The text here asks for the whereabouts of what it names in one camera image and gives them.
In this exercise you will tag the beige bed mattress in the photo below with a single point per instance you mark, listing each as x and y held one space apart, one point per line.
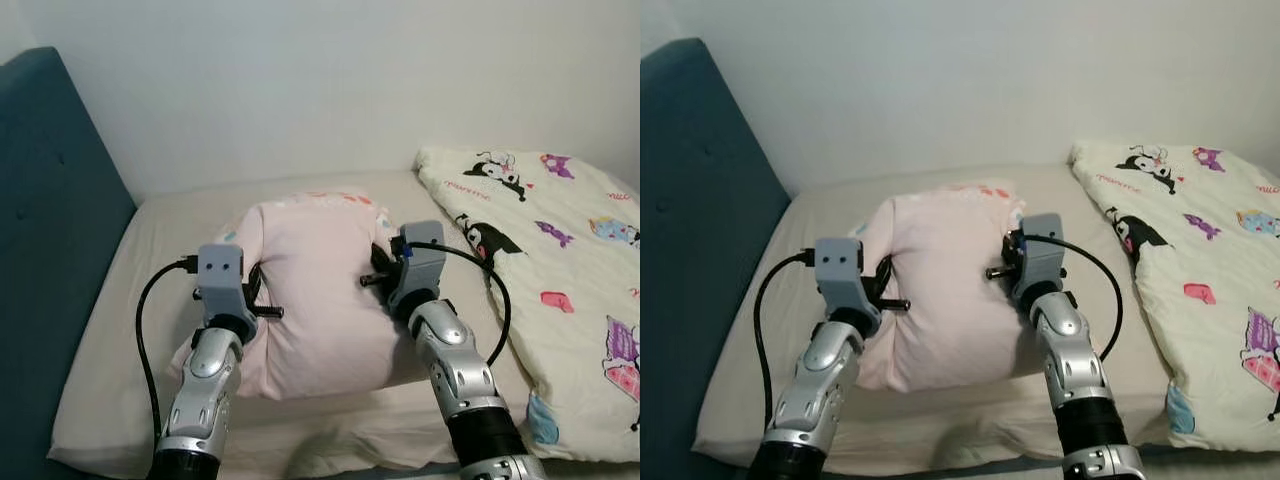
130 350
780 340

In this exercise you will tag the cream cartoon print blanket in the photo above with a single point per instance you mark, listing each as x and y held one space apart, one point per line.
590 270
1180 340

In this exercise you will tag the pink patterned pillow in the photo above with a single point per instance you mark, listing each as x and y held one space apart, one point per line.
320 290
950 290

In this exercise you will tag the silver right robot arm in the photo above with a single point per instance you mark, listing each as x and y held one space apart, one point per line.
1080 370
460 370

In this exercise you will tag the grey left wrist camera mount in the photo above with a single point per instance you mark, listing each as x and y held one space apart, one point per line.
845 270
222 275

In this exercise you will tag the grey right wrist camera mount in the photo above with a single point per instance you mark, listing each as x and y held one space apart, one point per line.
1042 255
420 265

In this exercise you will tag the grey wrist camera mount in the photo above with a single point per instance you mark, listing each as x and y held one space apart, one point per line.
222 275
845 270
420 265
1042 255

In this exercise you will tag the teal upholstered headboard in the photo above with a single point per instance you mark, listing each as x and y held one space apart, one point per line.
700 250
50 250

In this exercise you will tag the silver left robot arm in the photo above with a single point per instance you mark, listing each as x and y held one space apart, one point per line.
205 390
815 390

